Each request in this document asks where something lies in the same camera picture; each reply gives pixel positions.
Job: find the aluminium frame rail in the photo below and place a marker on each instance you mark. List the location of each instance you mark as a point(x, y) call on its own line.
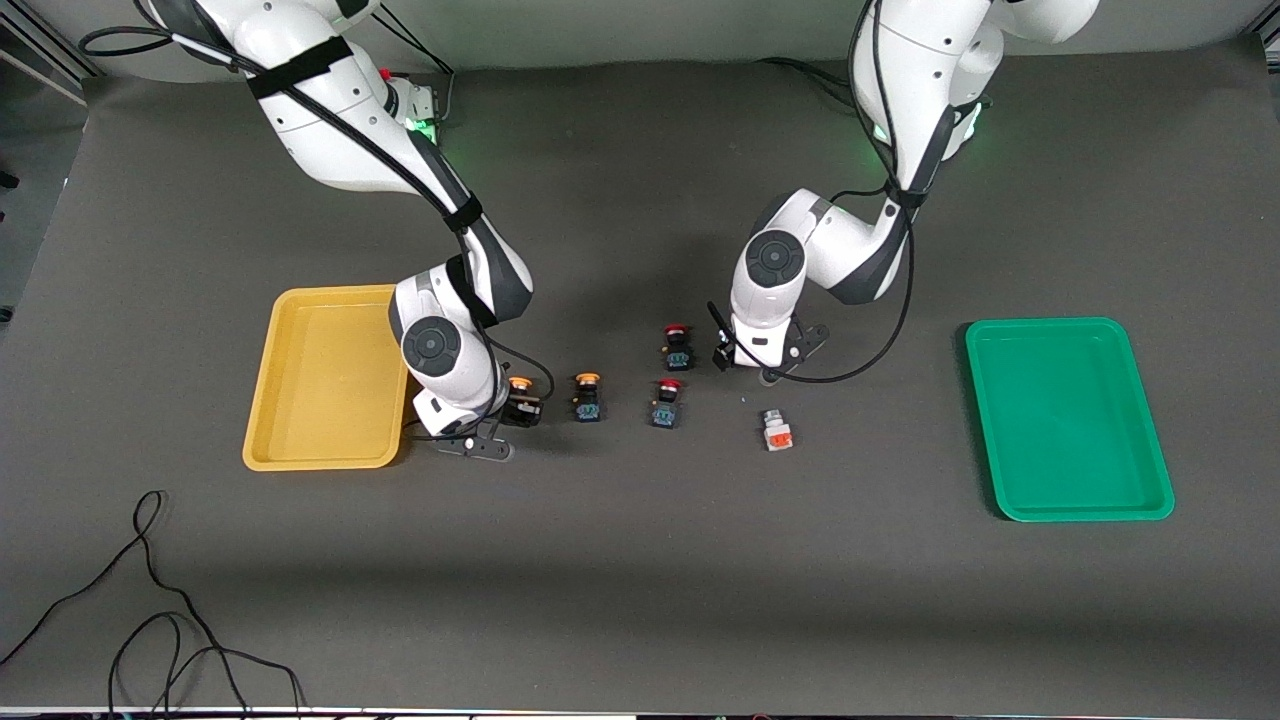
point(1268, 45)
point(40, 50)

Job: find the red push button switch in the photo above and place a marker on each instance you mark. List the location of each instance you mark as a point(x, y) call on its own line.
point(677, 350)
point(666, 405)

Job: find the white and orange button switch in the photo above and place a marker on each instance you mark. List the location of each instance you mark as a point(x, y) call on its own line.
point(777, 430)

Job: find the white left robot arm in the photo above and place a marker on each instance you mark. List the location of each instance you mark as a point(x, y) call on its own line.
point(920, 80)

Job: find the yellow plastic tray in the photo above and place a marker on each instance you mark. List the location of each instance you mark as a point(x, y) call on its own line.
point(325, 380)

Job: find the dark grey table mat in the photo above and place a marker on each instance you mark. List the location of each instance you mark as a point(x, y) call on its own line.
point(640, 600)

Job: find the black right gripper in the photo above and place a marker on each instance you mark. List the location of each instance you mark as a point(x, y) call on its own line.
point(522, 410)

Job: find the green plastic tray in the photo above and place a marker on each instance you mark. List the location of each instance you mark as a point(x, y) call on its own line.
point(1068, 420)

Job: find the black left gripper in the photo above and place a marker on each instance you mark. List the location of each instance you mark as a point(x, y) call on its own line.
point(722, 353)

